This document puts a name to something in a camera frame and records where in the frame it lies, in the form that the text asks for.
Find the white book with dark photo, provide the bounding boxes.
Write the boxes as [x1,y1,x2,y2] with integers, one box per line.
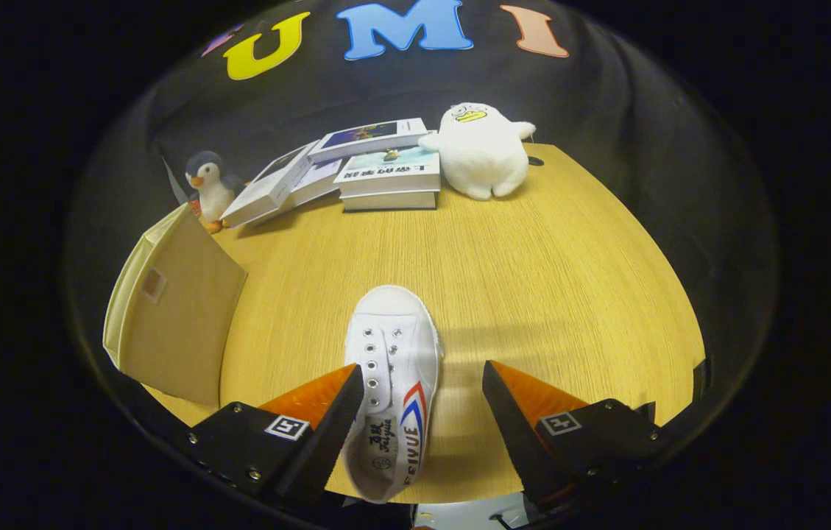
[220,140,320,229]

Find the beige fabric storage box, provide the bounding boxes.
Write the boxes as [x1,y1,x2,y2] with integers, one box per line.
[102,204,249,409]

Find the teal cover thick book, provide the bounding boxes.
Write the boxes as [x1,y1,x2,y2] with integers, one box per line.
[333,145,442,197]

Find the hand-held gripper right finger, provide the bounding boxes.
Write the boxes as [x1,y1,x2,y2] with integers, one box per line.
[481,359,670,516]

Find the plain white book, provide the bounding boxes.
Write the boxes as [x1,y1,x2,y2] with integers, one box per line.
[246,157,348,225]

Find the penguin plush toy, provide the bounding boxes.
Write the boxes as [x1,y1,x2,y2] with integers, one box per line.
[185,151,245,235]

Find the white canvas shoe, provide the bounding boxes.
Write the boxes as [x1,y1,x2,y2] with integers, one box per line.
[342,285,445,505]

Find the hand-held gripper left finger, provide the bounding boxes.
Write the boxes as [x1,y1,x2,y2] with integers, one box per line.
[178,362,366,509]

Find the white duck plush toy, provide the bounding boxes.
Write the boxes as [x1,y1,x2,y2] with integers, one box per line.
[417,102,537,201]

